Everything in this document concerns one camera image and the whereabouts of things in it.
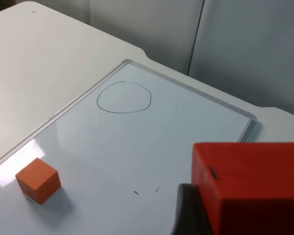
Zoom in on red cube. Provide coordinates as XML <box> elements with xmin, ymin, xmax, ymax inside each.
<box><xmin>191</xmin><ymin>142</ymin><xmax>294</xmax><ymax>235</ymax></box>

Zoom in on orange cube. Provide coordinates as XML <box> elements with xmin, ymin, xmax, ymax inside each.
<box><xmin>15</xmin><ymin>157</ymin><xmax>62</xmax><ymax>206</ymax></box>

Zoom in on grey-framed whiteboard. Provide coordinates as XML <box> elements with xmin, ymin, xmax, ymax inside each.
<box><xmin>0</xmin><ymin>59</ymin><xmax>257</xmax><ymax>235</ymax></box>

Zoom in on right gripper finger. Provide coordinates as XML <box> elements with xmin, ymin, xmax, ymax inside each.
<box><xmin>171</xmin><ymin>184</ymin><xmax>215</xmax><ymax>235</ymax></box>

